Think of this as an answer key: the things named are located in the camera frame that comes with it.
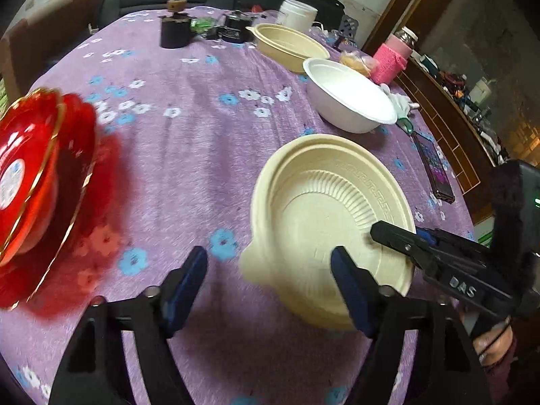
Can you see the red gold-rimmed plate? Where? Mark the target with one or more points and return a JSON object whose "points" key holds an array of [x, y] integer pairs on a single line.
{"points": [[77, 149]]}

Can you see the person's right hand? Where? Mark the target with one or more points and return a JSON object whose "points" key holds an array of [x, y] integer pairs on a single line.
{"points": [[495, 345]]}

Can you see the beige plastic bowl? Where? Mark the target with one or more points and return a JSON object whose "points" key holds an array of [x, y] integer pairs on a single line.
{"points": [[314, 194], [286, 46]]}

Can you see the black mug with lid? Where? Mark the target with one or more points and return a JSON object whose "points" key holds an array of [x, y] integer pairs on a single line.
{"points": [[175, 26]]}

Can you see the purple floral tablecloth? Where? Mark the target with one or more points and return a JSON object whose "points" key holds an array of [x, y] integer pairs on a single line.
{"points": [[186, 133]]}

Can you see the bagged orange food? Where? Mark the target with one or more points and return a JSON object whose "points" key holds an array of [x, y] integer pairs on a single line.
{"points": [[365, 65]]}

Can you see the green candy wrapper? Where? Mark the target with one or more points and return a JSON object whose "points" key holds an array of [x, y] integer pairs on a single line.
{"points": [[203, 27]]}

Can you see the white plastic jar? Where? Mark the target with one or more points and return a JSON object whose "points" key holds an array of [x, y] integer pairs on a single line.
{"points": [[296, 15]]}

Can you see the brown wooden counter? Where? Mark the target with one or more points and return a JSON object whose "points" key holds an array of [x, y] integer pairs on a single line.
{"points": [[457, 138]]}

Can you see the grey phone stand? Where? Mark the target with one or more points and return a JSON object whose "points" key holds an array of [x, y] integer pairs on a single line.
{"points": [[348, 28]]}

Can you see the brown armchair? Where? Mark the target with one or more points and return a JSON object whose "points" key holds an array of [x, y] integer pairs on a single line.
{"points": [[33, 45]]}

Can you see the pink knit-sleeved bottle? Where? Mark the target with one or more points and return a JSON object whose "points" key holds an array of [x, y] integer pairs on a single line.
{"points": [[392, 56]]}

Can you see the black smartphone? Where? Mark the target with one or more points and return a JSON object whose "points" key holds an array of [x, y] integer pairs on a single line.
{"points": [[436, 174]]}

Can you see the white knit glove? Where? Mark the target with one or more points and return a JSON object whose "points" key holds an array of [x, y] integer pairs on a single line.
{"points": [[402, 104]]}

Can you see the white foam bowl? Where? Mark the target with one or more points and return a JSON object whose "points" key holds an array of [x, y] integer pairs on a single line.
{"points": [[345, 98]]}

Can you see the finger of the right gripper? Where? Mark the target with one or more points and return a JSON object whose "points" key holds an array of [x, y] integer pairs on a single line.
{"points": [[452, 244], [472, 280]]}

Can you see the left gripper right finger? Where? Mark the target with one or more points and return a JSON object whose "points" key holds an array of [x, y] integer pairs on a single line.
{"points": [[446, 369]]}

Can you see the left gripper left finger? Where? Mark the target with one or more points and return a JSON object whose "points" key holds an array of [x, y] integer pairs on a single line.
{"points": [[93, 367]]}

